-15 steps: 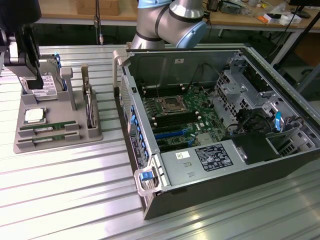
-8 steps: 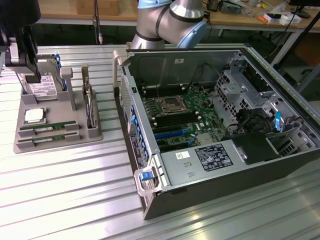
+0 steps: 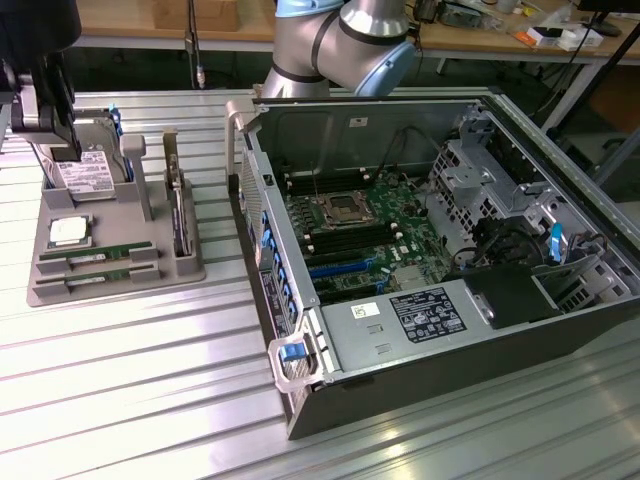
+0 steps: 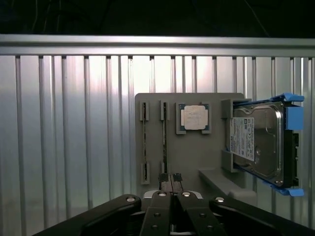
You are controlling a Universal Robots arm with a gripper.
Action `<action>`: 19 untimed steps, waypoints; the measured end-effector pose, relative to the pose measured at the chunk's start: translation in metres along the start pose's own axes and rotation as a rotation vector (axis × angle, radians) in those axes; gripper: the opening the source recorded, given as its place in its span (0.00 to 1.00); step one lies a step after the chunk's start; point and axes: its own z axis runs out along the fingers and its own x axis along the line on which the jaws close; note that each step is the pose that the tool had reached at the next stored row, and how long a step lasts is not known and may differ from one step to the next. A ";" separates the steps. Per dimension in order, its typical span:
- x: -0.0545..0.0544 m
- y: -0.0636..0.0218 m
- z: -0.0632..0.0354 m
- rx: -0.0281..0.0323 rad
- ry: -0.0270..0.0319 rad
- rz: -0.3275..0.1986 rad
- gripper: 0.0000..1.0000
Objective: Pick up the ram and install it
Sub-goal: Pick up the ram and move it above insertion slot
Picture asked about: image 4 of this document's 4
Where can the hard disk in blue caddy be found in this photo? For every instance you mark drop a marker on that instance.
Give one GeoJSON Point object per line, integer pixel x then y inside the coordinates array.
{"type": "Point", "coordinates": [261, 137]}

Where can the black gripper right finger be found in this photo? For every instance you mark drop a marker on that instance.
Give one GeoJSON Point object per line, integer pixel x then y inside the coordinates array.
{"type": "Point", "coordinates": [202, 215]}

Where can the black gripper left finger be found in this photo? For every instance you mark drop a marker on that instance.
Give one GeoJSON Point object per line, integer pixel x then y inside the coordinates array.
{"type": "Point", "coordinates": [156, 215]}

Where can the grey parts rack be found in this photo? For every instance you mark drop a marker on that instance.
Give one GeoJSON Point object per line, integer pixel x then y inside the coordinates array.
{"type": "Point", "coordinates": [194, 152]}

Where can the silver CPU chip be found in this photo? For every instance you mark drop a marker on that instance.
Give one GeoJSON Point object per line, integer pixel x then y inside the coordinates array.
{"type": "Point", "coordinates": [194, 118]}

